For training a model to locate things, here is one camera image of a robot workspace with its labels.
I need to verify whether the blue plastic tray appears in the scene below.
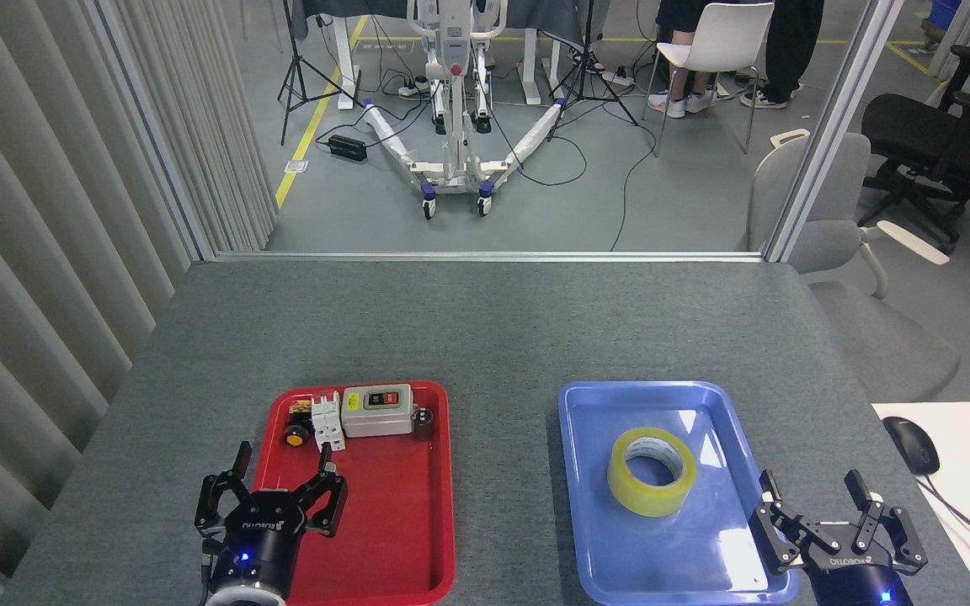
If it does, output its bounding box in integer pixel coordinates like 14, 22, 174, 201
557, 380, 800, 606

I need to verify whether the black office chair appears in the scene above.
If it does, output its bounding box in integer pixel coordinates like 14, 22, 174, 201
860, 44, 970, 253

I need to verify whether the blue bin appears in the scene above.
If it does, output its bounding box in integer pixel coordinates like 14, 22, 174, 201
927, 0, 966, 35

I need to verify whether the black computer mouse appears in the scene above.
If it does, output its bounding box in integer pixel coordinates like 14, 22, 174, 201
882, 416, 941, 476

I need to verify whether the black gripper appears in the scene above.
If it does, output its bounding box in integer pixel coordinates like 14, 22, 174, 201
194, 440, 349, 595
753, 469, 930, 606

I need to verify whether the white stand on wheels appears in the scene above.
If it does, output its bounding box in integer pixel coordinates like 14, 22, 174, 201
361, 0, 566, 221

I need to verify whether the white circuit breaker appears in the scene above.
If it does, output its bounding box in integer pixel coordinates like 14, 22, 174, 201
310, 392, 347, 455

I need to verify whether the red plastic tray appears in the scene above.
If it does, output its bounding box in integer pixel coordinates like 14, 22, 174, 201
248, 380, 457, 606

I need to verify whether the black tripod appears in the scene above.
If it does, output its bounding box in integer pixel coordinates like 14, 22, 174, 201
546, 0, 640, 142
277, 0, 365, 146

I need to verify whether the silver frame rail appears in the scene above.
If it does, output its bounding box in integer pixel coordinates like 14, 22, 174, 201
214, 250, 768, 263

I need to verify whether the standing person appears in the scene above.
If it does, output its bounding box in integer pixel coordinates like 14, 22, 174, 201
738, 0, 826, 110

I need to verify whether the black power adapter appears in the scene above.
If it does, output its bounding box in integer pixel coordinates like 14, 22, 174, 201
327, 133, 368, 163

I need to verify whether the grey office chair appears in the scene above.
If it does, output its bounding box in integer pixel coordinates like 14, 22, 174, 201
738, 128, 962, 403

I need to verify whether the silver frame post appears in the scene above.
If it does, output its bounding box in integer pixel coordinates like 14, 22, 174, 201
765, 0, 907, 263

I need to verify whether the white plastic chair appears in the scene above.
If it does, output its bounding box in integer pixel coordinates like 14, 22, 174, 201
642, 2, 776, 158

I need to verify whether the yellow tape roll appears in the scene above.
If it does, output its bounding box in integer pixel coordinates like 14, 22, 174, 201
606, 426, 698, 518

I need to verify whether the grey push button switch box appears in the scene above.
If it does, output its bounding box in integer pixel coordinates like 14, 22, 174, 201
340, 385, 415, 439

